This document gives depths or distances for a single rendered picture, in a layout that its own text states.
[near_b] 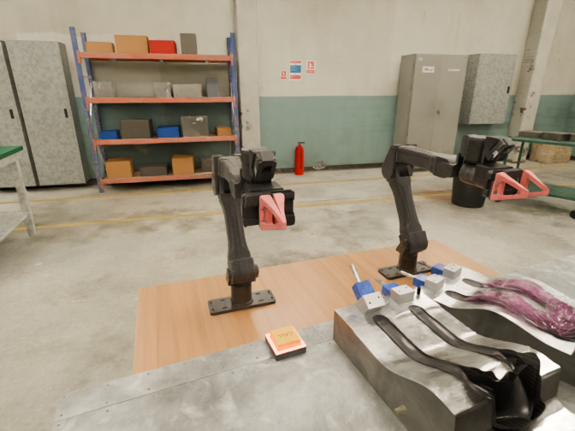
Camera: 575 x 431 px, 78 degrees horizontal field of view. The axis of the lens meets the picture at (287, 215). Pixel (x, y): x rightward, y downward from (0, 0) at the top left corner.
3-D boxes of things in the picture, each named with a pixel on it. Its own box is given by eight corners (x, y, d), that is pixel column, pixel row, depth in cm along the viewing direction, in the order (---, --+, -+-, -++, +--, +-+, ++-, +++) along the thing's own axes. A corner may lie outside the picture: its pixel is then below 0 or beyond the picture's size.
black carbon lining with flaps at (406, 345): (367, 324, 87) (370, 291, 83) (418, 309, 93) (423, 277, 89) (494, 450, 56) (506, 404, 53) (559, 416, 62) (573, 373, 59)
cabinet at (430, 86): (390, 168, 668) (401, 56, 603) (435, 165, 692) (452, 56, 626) (404, 174, 625) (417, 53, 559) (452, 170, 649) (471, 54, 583)
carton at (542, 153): (526, 160, 747) (530, 140, 733) (549, 158, 762) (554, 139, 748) (545, 164, 706) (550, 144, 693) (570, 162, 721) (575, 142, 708)
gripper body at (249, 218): (295, 191, 67) (282, 181, 74) (243, 196, 64) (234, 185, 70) (295, 222, 70) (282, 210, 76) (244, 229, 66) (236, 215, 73)
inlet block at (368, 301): (340, 271, 96) (346, 262, 91) (355, 268, 97) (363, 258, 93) (359, 316, 89) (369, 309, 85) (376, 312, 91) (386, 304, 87)
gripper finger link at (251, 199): (298, 205, 59) (280, 190, 67) (257, 209, 57) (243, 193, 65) (297, 242, 62) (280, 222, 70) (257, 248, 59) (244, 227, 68)
